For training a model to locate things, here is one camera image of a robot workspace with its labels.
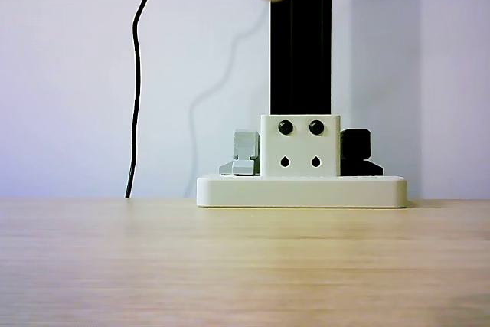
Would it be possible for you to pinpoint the grey corner clamp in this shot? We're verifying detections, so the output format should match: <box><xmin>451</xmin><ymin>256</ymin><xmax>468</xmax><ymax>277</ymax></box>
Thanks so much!
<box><xmin>218</xmin><ymin>129</ymin><xmax>262</xmax><ymax>177</ymax></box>

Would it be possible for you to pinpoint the black corner clamp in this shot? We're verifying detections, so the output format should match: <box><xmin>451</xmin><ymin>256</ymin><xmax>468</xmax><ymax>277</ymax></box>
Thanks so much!
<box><xmin>339</xmin><ymin>128</ymin><xmax>384</xmax><ymax>177</ymax></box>

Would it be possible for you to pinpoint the white post bracket block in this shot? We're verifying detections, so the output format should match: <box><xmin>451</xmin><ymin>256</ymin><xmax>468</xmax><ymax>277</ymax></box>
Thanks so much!
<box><xmin>260</xmin><ymin>114</ymin><xmax>342</xmax><ymax>178</ymax></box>

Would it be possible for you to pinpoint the black hanging cable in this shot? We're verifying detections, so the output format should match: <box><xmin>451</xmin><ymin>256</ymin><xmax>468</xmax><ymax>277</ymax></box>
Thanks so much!
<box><xmin>124</xmin><ymin>0</ymin><xmax>161</xmax><ymax>198</ymax></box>

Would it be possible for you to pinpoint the white perforated base plate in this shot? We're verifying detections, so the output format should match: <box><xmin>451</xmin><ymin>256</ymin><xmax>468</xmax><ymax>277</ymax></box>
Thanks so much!
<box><xmin>196</xmin><ymin>175</ymin><xmax>408</xmax><ymax>209</ymax></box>

